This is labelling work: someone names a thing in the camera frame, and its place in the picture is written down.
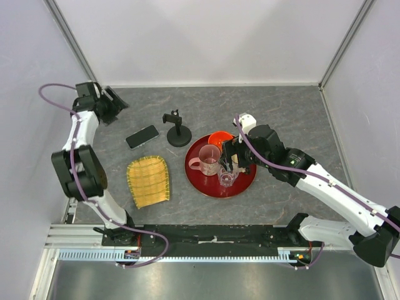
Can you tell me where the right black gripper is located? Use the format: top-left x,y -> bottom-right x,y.
218,134 -> 271,172

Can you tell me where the black smartphone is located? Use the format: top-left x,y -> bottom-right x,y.
125,125 -> 159,149

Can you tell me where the black phone stand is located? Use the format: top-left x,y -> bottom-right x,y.
162,110 -> 192,148

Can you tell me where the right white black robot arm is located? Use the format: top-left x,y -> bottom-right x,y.
220,120 -> 399,268

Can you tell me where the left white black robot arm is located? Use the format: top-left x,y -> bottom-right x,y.
51,81 -> 138,247

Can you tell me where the pink glass mug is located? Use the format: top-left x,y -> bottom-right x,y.
188,144 -> 221,176

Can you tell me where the clear faceted glass tumbler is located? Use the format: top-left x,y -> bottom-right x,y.
217,163 -> 239,188

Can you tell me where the orange plastic bowl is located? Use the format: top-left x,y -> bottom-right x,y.
207,131 -> 234,153

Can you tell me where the round red tray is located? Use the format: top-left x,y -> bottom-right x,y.
184,134 -> 257,198

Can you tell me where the yellow woven bamboo basket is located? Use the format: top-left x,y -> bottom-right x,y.
126,156 -> 171,209

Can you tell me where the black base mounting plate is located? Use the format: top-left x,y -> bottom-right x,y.
94,224 -> 321,258

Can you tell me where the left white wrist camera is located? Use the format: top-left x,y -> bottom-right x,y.
93,82 -> 106,99

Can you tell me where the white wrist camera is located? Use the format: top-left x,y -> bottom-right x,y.
232,112 -> 257,134
93,82 -> 106,99

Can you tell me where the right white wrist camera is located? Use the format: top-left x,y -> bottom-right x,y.
232,112 -> 257,134

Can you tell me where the left aluminium frame post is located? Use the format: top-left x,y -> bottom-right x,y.
43,0 -> 100,83

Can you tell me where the aluminium frame post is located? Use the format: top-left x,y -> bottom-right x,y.
43,0 -> 100,83
318,0 -> 376,91

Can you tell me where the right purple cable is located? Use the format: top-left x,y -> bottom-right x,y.
234,112 -> 400,271

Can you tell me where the grey slotted cable duct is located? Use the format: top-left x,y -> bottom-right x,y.
57,247 -> 319,263

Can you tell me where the right aluminium frame post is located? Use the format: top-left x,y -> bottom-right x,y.
318,0 -> 376,91

